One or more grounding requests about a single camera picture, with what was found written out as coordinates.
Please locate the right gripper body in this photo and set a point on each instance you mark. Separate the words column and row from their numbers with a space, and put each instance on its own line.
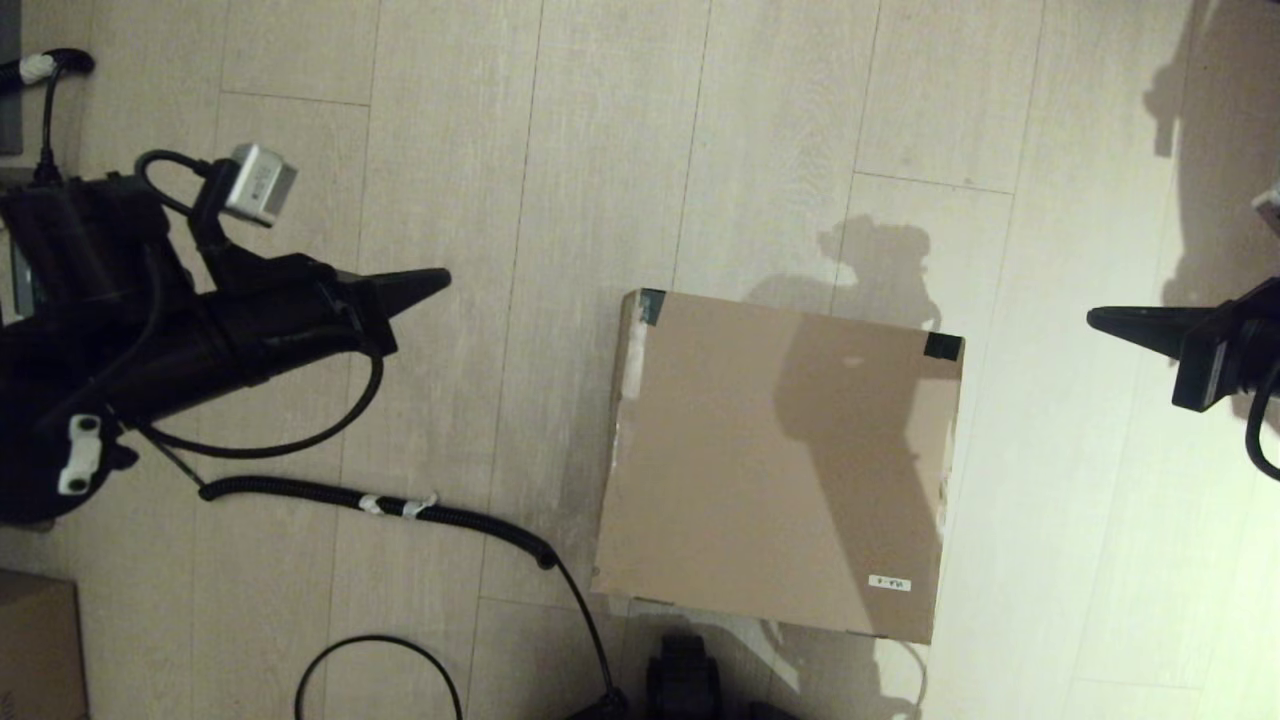
column 1230, row 350

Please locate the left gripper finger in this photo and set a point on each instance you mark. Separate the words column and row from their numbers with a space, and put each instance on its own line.
column 410, row 298
column 400, row 283

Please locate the black ridged robot part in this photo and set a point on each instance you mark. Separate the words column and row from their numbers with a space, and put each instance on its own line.
column 683, row 680

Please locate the dark flat panel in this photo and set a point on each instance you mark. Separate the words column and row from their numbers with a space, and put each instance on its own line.
column 8, row 80

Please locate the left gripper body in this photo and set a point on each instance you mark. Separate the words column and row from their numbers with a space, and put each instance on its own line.
column 270, row 320

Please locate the small brown cardboard box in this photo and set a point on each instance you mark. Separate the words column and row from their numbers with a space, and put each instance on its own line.
column 40, row 650

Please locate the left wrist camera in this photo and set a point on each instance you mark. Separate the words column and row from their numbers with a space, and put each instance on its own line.
column 258, row 185

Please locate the brown cardboard shoe box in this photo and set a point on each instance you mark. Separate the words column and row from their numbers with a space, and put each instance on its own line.
column 780, row 460

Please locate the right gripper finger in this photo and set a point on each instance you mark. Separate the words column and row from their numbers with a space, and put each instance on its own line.
column 1155, row 343
column 1140, row 319

